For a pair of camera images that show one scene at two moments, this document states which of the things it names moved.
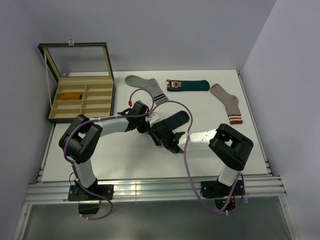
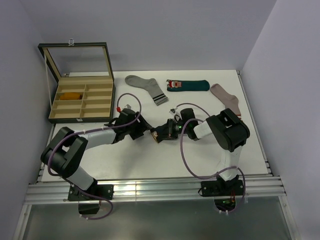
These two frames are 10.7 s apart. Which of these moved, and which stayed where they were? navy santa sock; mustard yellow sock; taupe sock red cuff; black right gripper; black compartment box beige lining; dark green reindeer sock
Moved: black right gripper; navy santa sock
Stayed: black compartment box beige lining; mustard yellow sock; dark green reindeer sock; taupe sock red cuff
